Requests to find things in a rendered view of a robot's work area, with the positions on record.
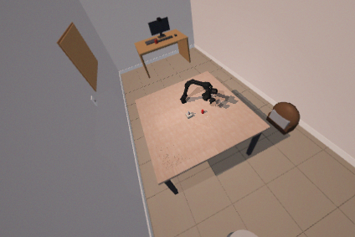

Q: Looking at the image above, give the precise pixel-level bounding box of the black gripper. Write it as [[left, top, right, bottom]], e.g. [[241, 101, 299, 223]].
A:
[[202, 92, 216, 105]]

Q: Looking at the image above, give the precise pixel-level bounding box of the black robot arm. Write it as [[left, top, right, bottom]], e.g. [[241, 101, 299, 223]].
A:
[[180, 79, 218, 104]]

